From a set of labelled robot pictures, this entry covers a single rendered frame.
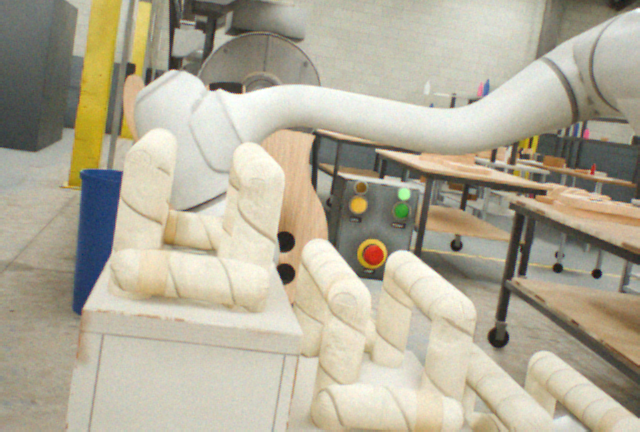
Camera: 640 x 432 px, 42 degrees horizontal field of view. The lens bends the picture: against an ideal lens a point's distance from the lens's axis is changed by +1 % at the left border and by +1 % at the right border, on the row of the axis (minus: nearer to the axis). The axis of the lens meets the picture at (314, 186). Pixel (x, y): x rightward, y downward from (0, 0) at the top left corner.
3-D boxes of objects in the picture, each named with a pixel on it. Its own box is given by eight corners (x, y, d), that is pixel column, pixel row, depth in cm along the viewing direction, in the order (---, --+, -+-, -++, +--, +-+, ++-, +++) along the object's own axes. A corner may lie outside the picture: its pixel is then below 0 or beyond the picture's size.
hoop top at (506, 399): (442, 365, 83) (448, 334, 83) (473, 369, 84) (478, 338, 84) (518, 454, 64) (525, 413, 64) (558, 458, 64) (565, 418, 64)
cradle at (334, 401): (308, 413, 63) (315, 372, 63) (451, 427, 65) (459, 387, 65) (315, 431, 60) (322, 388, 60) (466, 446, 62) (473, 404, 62)
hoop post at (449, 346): (408, 423, 66) (429, 306, 65) (447, 427, 66) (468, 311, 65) (419, 441, 63) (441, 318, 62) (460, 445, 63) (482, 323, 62)
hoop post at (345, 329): (305, 412, 65) (325, 293, 64) (346, 416, 65) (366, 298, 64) (312, 429, 61) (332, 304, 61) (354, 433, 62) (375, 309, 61)
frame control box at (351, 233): (284, 273, 192) (302, 162, 190) (374, 284, 196) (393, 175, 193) (299, 300, 168) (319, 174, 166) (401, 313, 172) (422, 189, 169)
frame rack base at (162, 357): (91, 405, 83) (115, 233, 81) (244, 418, 85) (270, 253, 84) (44, 562, 56) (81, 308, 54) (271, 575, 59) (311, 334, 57)
